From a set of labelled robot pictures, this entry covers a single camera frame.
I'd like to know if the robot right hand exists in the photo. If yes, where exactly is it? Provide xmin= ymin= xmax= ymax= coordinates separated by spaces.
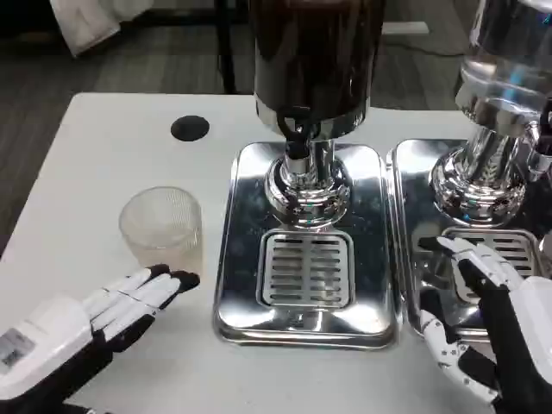
xmin=419 ymin=235 xmax=552 ymax=414

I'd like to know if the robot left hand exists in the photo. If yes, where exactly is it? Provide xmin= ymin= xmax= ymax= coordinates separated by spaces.
xmin=0 ymin=263 xmax=201 ymax=414

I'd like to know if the steel slotted drip grid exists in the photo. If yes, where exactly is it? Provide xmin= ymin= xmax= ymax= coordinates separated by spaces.
xmin=442 ymin=228 xmax=546 ymax=304
xmin=256 ymin=229 xmax=355 ymax=309

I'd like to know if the clear ribbed glass cup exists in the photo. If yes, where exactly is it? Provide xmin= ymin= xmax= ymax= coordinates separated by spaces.
xmin=118 ymin=185 xmax=204 ymax=282

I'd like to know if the steel drip tray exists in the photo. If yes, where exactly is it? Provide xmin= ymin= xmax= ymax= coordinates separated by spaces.
xmin=389 ymin=138 xmax=552 ymax=342
xmin=211 ymin=141 xmax=405 ymax=351

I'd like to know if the black dispenser tap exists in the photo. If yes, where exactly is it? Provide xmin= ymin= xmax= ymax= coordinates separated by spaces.
xmin=275 ymin=106 xmax=312 ymax=160
xmin=526 ymin=97 xmax=552 ymax=183

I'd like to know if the drink dispenser with clear tank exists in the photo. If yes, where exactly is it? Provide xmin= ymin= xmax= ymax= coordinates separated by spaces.
xmin=430 ymin=0 xmax=552 ymax=229

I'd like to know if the white cloth cover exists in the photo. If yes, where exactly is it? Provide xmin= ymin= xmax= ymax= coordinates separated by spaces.
xmin=48 ymin=0 xmax=122 ymax=59

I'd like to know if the white floor plate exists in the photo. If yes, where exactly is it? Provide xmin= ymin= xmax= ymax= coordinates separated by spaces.
xmin=380 ymin=20 xmax=433 ymax=36

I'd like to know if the black table leg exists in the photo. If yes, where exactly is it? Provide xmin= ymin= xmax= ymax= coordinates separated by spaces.
xmin=213 ymin=0 xmax=239 ymax=96

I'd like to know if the drink dispenser with dark liquid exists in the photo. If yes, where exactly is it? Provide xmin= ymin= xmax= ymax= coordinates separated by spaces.
xmin=248 ymin=0 xmax=386 ymax=229

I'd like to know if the black round cable grommet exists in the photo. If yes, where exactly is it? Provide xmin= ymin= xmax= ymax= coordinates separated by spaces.
xmin=170 ymin=115 xmax=211 ymax=142

